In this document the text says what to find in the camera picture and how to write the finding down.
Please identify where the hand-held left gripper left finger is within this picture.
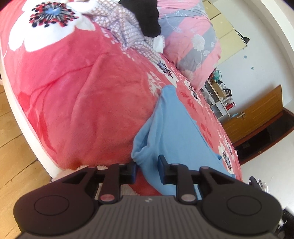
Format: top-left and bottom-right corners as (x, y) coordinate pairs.
(62, 161), (138, 205)

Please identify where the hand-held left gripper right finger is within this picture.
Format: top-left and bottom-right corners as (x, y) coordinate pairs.
(158, 155), (233, 205)

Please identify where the light blue t-shirt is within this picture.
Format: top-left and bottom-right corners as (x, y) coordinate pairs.
(131, 85), (236, 196)

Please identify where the white desk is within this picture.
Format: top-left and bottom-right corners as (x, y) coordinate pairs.
(204, 79), (233, 120)

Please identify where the red floral blanket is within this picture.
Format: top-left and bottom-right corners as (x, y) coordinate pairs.
(0, 0), (244, 196)

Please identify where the cardboard box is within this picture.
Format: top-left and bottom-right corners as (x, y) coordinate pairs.
(210, 81), (224, 97)

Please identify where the white crumpled garment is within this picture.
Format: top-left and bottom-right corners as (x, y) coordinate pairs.
(255, 179), (270, 192)

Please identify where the wooden door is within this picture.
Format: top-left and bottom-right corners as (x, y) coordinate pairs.
(222, 85), (283, 144)

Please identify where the white ribbed garment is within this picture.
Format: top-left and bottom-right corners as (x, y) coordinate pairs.
(153, 35), (165, 53)

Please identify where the pink striped floral pillow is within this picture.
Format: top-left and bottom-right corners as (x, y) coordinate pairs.
(156, 0), (222, 90)

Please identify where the pink white checked garment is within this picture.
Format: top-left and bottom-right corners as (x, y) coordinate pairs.
(83, 0), (166, 62)

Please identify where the black garment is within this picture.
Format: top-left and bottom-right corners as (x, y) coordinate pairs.
(118, 0), (162, 38)

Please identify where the cream wardrobe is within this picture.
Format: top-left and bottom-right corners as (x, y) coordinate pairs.
(202, 0), (250, 68)

